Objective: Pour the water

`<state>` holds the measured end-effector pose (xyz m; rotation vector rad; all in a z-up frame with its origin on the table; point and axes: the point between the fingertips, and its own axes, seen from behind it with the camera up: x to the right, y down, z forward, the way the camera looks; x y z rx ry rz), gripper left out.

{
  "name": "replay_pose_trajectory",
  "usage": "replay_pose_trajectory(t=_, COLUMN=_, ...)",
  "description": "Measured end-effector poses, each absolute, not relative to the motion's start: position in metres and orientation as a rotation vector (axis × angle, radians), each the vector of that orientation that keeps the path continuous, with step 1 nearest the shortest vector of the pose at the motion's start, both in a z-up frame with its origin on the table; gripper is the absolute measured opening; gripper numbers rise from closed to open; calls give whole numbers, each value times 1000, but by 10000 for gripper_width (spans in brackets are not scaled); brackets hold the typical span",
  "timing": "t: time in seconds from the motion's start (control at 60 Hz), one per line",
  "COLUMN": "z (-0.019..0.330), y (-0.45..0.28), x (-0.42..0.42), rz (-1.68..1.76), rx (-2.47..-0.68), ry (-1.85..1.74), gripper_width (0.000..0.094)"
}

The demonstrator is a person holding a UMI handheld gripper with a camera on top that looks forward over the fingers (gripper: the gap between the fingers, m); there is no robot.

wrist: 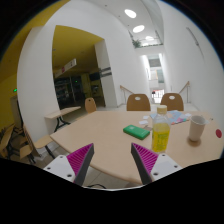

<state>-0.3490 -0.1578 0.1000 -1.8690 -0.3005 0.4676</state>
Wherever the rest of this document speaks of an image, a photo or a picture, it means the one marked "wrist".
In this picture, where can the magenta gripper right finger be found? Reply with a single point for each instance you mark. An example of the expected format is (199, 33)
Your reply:
(152, 166)

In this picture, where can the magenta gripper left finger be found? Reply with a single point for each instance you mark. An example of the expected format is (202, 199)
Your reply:
(74, 166)

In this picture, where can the green flat box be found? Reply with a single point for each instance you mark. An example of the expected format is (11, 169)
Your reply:
(136, 132)

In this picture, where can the white card on table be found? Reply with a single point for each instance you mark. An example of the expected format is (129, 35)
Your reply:
(143, 122)

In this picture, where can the yellow drink bottle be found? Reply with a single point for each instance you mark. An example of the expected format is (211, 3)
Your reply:
(161, 129)

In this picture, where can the small side table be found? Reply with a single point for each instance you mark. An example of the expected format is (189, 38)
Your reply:
(58, 116)

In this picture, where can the colourful papers on table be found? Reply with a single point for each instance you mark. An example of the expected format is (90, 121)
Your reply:
(170, 117)

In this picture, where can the wooden chair beside table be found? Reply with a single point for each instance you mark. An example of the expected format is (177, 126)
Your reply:
(42, 142)

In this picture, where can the wooden chair left back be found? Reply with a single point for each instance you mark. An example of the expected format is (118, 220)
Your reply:
(138, 102)

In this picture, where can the wooden chair far left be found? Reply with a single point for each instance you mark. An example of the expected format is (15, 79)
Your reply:
(90, 105)

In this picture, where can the white paper cup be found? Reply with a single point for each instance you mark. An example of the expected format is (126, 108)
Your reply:
(197, 125)

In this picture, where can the wooden chair right back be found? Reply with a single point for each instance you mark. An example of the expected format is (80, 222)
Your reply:
(173, 101)

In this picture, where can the stacked chairs at left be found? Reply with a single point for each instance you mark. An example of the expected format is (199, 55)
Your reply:
(6, 148)

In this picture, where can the red round sticker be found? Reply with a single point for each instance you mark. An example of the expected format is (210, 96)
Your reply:
(218, 133)

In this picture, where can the hanging white red sign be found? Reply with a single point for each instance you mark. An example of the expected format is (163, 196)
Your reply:
(65, 68)

